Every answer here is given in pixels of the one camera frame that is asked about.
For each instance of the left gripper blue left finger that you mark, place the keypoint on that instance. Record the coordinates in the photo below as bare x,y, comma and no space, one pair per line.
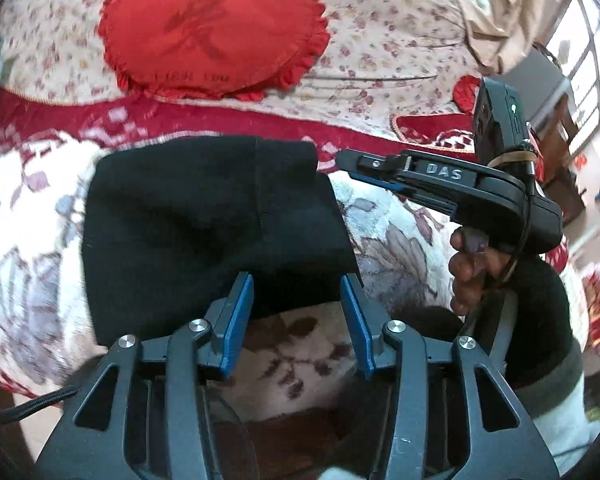
228,318

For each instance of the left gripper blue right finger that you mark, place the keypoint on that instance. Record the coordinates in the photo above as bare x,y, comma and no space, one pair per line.
365,320

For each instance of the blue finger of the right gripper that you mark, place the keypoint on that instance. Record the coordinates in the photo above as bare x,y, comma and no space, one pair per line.
385,185
356,162

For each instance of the black pants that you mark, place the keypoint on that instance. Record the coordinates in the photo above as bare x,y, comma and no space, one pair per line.
169,227

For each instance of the person's right hand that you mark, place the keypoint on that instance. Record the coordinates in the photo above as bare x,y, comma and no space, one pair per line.
473,260

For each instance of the floral beige quilt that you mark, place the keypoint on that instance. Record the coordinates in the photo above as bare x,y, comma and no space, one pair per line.
350,63

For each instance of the red heart-shaped pillow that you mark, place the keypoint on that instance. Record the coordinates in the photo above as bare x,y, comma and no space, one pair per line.
211,49

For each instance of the beige curtain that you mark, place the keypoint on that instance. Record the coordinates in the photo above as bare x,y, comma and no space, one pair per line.
501,33

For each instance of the red and white blanket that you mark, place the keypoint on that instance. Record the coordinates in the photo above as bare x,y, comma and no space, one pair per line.
75,264

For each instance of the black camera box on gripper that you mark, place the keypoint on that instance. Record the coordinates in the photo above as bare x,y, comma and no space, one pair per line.
501,135

